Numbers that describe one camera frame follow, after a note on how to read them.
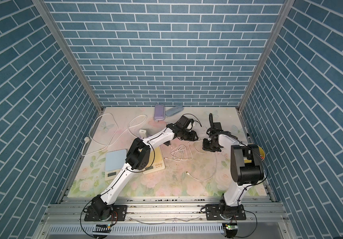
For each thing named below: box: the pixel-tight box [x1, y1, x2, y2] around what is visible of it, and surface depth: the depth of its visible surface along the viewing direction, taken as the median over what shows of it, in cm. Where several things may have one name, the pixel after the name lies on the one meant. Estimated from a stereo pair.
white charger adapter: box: [138, 128, 148, 138], surface depth 98 cm
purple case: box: [153, 104, 166, 121], surface depth 118 cm
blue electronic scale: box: [105, 148, 128, 181], surface depth 90 cm
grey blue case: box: [165, 105, 184, 118], surface depth 120 cm
